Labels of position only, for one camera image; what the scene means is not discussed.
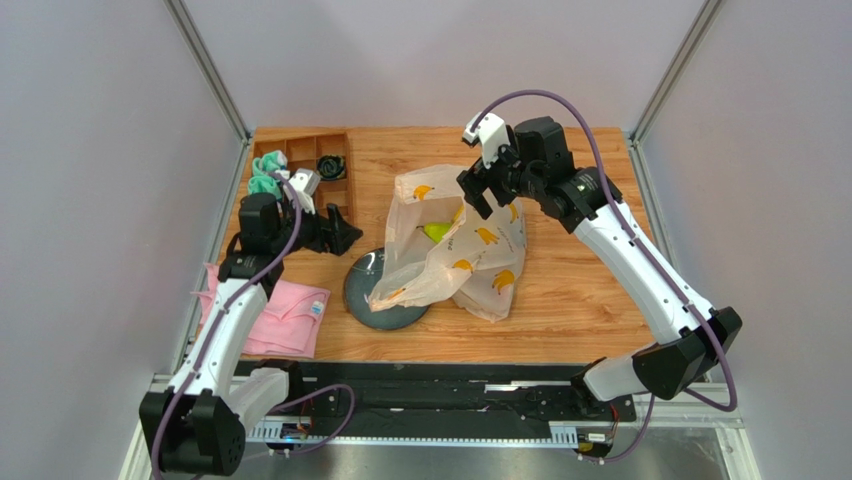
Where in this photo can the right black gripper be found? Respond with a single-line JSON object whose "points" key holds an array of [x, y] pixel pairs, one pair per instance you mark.
{"points": [[490, 177]]}

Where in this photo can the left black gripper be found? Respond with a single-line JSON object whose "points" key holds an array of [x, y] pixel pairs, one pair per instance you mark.
{"points": [[332, 234]]}

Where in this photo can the green fake pear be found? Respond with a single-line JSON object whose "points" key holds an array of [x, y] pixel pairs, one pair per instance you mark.
{"points": [[435, 231]]}

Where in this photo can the banana print plastic bag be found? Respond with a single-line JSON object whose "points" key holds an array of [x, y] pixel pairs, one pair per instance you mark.
{"points": [[478, 263]]}

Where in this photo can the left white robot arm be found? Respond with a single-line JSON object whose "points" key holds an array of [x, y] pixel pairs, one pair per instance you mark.
{"points": [[198, 424]]}

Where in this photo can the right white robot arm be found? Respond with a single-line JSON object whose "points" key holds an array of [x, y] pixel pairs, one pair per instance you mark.
{"points": [[533, 161]]}

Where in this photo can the dark grey round plate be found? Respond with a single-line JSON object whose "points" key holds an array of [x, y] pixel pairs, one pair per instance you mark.
{"points": [[359, 283]]}

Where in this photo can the dark green rolled sock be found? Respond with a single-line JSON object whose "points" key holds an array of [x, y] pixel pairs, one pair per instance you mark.
{"points": [[331, 167]]}

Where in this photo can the wooden compartment tray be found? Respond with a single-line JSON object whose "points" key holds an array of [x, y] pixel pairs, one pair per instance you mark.
{"points": [[325, 154]]}

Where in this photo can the teal rolled sock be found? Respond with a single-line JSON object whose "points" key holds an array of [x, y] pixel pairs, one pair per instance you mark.
{"points": [[268, 171]]}

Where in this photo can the pink folded cloth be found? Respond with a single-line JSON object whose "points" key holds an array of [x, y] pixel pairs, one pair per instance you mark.
{"points": [[289, 325]]}

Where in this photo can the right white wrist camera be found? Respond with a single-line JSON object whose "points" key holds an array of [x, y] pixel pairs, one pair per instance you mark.
{"points": [[490, 133]]}

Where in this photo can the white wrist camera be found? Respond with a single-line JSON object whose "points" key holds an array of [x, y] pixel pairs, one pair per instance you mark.
{"points": [[490, 133], [301, 186]]}

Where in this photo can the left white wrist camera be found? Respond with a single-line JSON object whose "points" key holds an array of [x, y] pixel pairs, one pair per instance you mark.
{"points": [[301, 186]]}

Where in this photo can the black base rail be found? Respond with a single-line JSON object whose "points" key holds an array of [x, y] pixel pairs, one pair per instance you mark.
{"points": [[442, 404]]}

